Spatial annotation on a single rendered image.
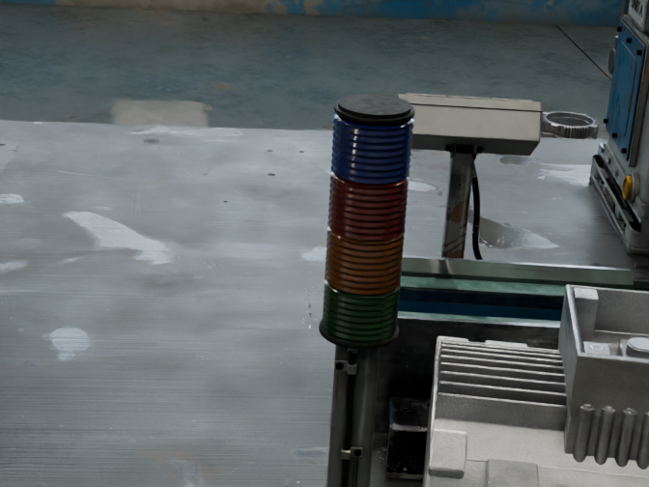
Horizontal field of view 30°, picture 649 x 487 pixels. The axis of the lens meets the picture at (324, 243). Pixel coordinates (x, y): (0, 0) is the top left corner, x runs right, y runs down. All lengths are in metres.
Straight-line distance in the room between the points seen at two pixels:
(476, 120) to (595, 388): 0.74
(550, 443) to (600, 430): 0.03
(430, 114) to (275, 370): 0.35
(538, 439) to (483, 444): 0.03
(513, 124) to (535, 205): 0.51
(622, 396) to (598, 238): 1.11
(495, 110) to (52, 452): 0.63
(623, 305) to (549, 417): 0.10
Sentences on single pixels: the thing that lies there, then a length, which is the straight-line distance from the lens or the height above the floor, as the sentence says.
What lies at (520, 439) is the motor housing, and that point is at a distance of 0.75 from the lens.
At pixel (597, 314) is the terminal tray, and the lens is 0.82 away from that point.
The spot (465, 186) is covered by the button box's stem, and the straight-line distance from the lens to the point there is 1.47.
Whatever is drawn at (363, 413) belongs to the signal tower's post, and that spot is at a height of 0.96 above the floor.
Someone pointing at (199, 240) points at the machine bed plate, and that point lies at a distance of 1.71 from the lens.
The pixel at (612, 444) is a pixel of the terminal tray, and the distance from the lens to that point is 0.75.
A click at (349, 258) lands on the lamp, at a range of 0.92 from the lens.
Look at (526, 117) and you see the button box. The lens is 1.44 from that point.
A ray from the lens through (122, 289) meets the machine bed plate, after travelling 1.57.
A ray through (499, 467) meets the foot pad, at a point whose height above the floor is 1.07.
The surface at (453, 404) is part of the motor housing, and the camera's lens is 0.75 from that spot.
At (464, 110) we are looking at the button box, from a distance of 1.43.
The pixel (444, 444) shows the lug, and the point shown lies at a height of 1.09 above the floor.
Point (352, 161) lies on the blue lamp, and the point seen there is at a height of 1.18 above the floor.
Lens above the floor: 1.47
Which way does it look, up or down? 23 degrees down
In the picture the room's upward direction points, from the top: 3 degrees clockwise
